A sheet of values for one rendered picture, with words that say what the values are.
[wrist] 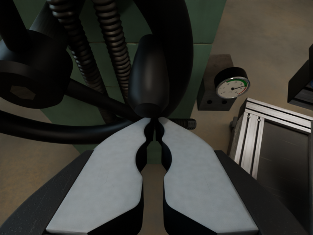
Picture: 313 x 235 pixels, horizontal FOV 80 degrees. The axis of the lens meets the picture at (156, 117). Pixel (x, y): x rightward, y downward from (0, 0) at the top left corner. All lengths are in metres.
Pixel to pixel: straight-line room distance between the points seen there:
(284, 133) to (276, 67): 0.72
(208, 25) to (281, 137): 0.71
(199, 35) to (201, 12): 0.04
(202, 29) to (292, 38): 1.63
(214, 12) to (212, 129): 0.83
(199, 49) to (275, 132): 0.67
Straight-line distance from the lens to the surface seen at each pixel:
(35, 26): 0.23
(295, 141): 1.00
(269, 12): 2.21
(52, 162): 1.11
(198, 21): 0.36
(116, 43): 0.23
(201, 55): 0.40
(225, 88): 0.39
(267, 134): 0.95
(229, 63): 0.51
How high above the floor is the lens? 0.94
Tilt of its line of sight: 58 degrees down
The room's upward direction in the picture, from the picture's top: 1 degrees clockwise
